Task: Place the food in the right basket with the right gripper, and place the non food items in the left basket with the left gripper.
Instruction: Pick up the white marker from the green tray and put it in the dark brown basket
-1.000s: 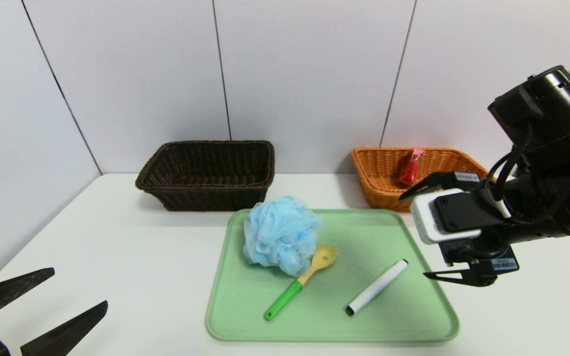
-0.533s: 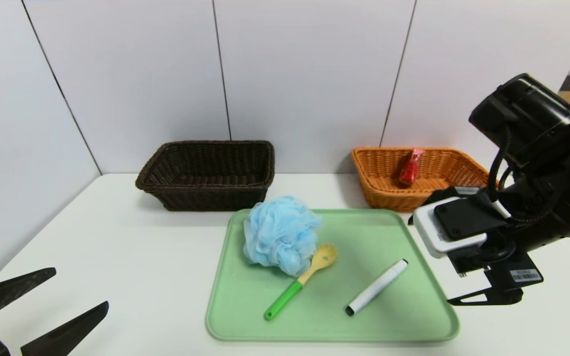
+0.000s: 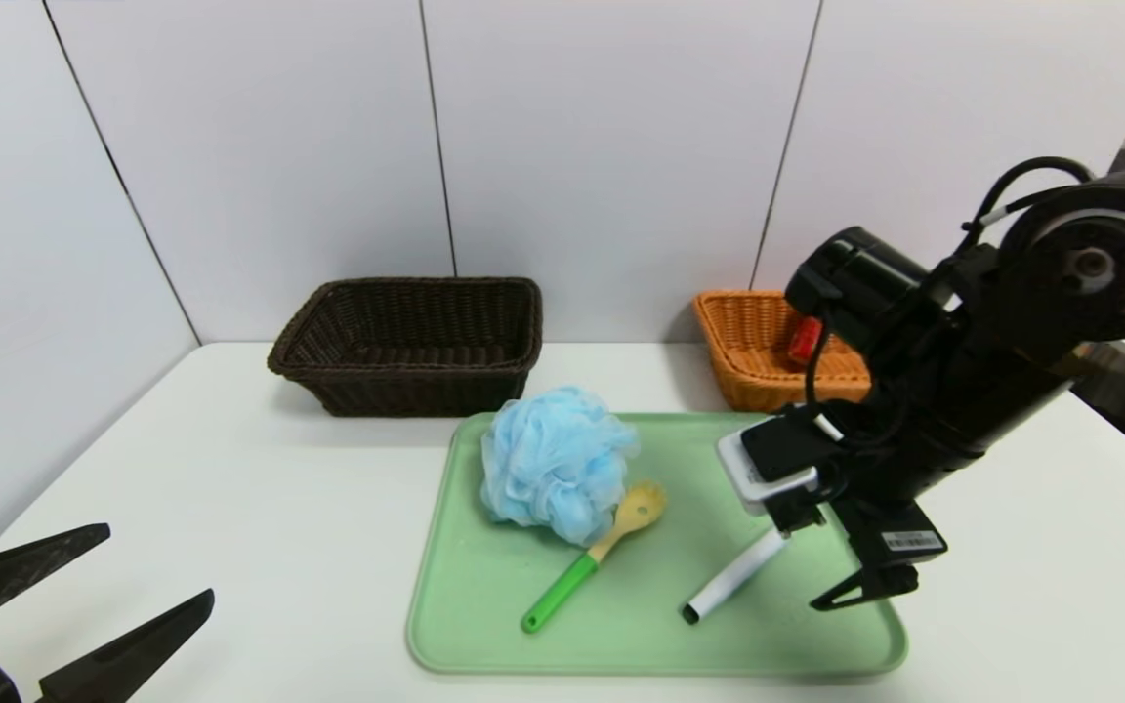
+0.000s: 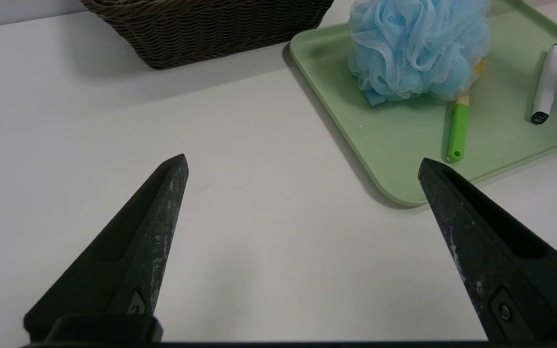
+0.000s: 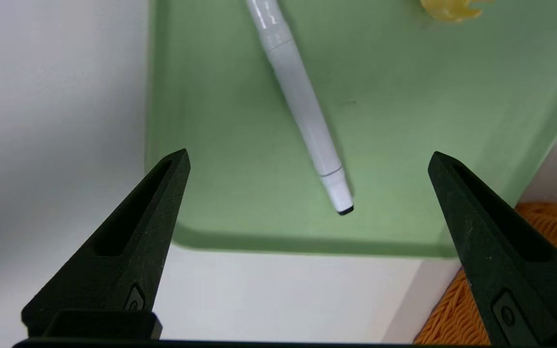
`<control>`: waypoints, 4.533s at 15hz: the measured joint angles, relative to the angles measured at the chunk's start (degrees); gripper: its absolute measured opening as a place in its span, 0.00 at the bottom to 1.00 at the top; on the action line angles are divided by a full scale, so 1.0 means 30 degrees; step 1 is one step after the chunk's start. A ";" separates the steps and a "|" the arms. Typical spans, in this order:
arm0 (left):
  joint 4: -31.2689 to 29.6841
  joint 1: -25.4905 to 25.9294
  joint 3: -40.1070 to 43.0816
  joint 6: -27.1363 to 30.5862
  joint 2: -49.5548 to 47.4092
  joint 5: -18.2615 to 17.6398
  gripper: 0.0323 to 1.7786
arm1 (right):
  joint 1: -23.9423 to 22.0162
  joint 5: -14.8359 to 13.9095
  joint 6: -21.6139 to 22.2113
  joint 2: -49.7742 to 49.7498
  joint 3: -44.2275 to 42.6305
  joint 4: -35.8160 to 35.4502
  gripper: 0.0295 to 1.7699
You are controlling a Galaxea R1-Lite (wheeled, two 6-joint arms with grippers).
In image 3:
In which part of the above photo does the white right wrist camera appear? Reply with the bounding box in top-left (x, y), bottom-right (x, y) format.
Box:
top-left (716, 415), bottom-right (822, 516)

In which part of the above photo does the white marker pen black cap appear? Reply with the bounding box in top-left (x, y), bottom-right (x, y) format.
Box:
top-left (680, 527), bottom-right (788, 626)

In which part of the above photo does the light green plastic tray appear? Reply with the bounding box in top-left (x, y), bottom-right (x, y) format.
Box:
top-left (406, 411), bottom-right (908, 677)

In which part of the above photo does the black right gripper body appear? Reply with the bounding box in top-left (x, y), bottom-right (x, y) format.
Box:
top-left (830, 434), bottom-right (984, 570)

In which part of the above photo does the dark brown wicker basket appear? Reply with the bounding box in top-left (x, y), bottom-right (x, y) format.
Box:
top-left (267, 277), bottom-right (544, 419)

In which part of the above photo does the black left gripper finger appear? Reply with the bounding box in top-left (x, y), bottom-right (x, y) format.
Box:
top-left (33, 587), bottom-right (215, 703)
top-left (0, 522), bottom-right (110, 631)

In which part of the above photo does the orange wicker basket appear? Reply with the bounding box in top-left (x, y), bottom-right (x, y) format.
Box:
top-left (691, 289), bottom-right (876, 413)

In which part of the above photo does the blue mesh bath sponge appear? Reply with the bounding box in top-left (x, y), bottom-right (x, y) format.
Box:
top-left (479, 386), bottom-right (640, 548)

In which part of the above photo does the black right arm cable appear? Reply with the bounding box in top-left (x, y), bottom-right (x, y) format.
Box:
top-left (961, 156), bottom-right (1101, 235)

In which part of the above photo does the yellow pasta spoon green handle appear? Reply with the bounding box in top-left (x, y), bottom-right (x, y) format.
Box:
top-left (521, 479), bottom-right (667, 635)

